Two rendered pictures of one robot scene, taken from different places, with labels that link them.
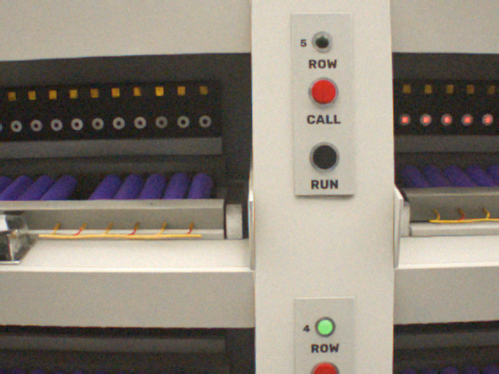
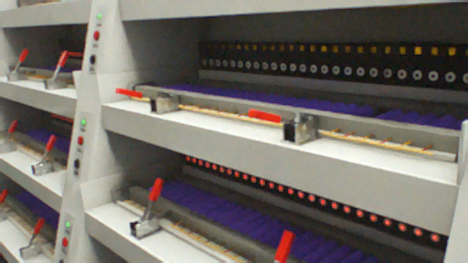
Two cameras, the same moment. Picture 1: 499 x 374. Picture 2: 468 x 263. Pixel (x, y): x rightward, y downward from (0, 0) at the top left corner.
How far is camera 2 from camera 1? 13 cm
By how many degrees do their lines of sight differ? 41
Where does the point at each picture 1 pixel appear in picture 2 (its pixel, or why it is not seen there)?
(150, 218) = (400, 135)
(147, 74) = (452, 41)
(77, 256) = (338, 150)
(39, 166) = (354, 99)
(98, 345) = (366, 234)
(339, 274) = not seen: outside the picture
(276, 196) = not seen: outside the picture
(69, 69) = (394, 35)
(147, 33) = not seen: outside the picture
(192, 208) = (433, 132)
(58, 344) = (341, 224)
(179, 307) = (395, 202)
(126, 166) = (413, 106)
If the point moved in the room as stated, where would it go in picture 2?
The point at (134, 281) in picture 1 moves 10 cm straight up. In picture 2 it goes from (366, 173) to (388, 63)
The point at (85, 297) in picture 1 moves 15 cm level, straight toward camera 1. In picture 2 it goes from (333, 177) to (264, 187)
